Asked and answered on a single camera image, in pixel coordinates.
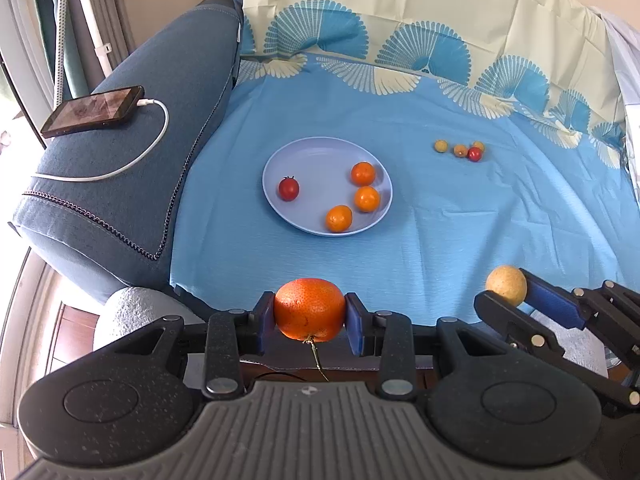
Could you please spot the teal curtain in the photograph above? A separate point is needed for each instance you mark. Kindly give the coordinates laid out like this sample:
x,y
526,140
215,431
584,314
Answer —
x,y
42,10

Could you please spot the grey curtain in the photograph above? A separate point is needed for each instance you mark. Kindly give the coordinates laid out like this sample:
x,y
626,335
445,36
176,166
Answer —
x,y
115,5

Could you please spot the orange tomato with stem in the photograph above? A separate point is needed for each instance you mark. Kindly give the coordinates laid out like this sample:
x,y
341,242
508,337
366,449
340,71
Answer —
x,y
310,310

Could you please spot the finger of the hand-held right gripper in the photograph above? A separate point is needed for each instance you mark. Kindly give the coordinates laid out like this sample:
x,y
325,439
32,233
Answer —
x,y
555,302
500,310

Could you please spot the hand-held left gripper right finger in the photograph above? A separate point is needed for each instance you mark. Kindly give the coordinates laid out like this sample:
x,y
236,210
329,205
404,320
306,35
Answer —
x,y
357,330

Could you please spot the yellow-brown longan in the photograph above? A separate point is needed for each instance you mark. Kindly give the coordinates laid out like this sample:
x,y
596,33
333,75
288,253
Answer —
x,y
506,285

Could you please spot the black smartphone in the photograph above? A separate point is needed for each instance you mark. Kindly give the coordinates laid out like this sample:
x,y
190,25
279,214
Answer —
x,y
90,110

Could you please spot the white cloth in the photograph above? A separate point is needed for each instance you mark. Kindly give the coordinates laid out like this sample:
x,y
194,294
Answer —
x,y
627,60

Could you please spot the white steamer pole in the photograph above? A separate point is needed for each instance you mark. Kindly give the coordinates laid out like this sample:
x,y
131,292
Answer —
x,y
92,25

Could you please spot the red cherry tomato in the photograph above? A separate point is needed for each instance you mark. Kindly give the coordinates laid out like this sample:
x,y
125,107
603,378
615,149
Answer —
x,y
288,188
475,154

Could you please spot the blue fan-print cloth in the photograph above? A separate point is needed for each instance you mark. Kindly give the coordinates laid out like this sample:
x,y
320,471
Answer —
x,y
450,220

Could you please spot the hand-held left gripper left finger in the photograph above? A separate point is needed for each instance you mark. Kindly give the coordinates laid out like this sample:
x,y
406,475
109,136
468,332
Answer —
x,y
262,330

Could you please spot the light blue plate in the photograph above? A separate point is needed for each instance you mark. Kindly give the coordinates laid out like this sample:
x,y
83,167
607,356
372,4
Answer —
x,y
320,170

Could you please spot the yellow-orange tomato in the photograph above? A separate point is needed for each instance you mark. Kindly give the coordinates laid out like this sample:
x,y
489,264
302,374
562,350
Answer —
x,y
460,150

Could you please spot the grey fleece cushion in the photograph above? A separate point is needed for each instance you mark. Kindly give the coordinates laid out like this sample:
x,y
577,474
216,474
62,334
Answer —
x,y
135,310
580,350

